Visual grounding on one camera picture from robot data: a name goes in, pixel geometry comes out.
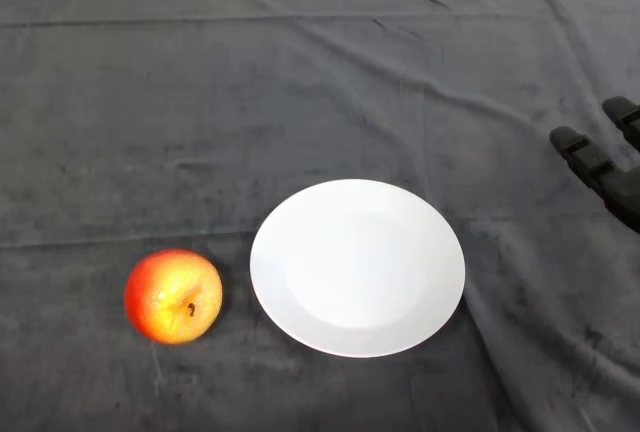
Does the red yellow apple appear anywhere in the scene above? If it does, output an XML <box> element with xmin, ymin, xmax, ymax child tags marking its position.
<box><xmin>123</xmin><ymin>248</ymin><xmax>224</xmax><ymax>346</ymax></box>

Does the black cloth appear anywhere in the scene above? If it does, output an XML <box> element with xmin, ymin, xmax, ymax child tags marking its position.
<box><xmin>0</xmin><ymin>0</ymin><xmax>640</xmax><ymax>432</ymax></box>

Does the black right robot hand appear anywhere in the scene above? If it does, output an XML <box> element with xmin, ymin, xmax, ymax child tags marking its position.
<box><xmin>549</xmin><ymin>96</ymin><xmax>640</xmax><ymax>234</ymax></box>

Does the white round plate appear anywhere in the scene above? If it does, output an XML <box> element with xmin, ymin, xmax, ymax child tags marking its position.
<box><xmin>249</xmin><ymin>178</ymin><xmax>467</xmax><ymax>359</ymax></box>

